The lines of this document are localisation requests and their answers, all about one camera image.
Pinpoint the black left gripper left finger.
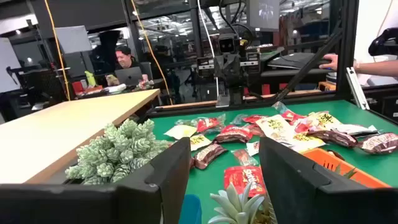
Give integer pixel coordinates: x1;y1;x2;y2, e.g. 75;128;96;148
0;136;191;224

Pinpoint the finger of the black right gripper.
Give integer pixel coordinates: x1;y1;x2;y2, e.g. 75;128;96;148
245;52;261;75
196;57;216;78

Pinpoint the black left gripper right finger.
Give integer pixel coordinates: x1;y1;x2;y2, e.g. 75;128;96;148
259;136;398;224

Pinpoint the yellow candy packet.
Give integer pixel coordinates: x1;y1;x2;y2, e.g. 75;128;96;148
255;114;295;146
164;124;198;140
287;132;326;153
306;111;343;131
189;133;213;152

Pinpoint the clear small candy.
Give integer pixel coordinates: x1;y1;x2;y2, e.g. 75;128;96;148
229;113;249;126
231;148;259;167
174;119;197;127

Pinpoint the white candy bar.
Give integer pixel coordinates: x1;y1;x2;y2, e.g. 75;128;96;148
329;123;379;136
246;141;261;157

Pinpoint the person's forearm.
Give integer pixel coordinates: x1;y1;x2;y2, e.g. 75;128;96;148
337;58;398;78

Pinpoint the orange slotted plastic basket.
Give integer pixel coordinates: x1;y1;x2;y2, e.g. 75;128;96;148
301;147;392;189

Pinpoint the black keyboard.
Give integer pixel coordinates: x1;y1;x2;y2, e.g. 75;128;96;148
267;52;330;70

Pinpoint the blue plastic tray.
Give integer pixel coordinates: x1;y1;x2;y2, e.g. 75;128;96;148
178;194;203;224

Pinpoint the dark monitor screen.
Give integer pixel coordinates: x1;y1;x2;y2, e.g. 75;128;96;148
248;0;280;32

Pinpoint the round pale green succulent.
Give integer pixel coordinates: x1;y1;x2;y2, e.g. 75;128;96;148
64;118;171;187

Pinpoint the spiky green succulent plant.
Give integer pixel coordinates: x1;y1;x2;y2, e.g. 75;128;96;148
207;182;278;224

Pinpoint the pink flower bunch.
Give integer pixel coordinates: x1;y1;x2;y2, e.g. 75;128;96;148
136;79;155;91

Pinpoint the grey laptop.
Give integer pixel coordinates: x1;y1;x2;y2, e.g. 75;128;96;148
114;66;144;86

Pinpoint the person's hand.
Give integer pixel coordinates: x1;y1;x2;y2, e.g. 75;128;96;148
319;53;339;71

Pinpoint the person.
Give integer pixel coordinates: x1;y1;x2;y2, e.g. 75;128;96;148
114;45;144;71
353;0;398;86

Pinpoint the aluminium profile bar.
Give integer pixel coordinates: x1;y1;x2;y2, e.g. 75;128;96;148
345;67;371;111

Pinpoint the light wooden desk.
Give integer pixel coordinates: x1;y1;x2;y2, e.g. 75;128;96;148
0;88;161;185

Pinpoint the yellow-green toy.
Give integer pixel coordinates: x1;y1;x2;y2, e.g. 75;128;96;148
84;70;98;88

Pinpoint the grey tilted panel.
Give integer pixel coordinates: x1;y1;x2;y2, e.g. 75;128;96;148
55;25;93;55

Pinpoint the white board panel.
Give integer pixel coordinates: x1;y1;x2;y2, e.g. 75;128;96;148
0;37;23;93

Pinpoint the white cable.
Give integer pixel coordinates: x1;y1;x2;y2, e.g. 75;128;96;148
197;0;220;98

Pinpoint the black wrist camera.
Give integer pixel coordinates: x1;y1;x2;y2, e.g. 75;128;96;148
217;33;239;55

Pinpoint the yellow hanging cable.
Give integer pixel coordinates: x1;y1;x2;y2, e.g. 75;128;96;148
130;0;174;106
43;0;72;101

